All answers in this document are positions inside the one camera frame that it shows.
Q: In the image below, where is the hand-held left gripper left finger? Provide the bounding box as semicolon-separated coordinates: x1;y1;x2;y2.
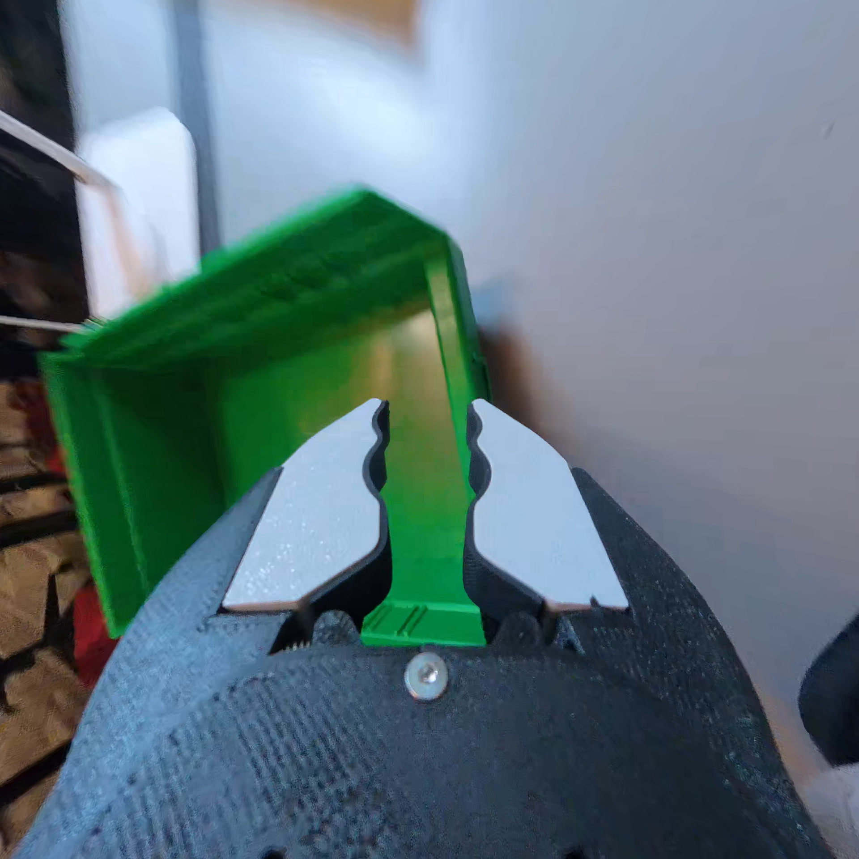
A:
222;399;390;618

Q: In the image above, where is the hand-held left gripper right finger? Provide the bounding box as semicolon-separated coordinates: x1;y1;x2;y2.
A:
466;399;629;616

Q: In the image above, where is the green plastic bin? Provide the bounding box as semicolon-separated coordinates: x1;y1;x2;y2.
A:
38;186;492;649

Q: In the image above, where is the thin white-tipped wire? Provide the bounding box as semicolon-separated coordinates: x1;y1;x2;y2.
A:
0;111;119;191
0;315;92;335

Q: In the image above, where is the white metal base plate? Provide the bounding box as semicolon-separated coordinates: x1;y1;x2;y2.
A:
74;108;205;326

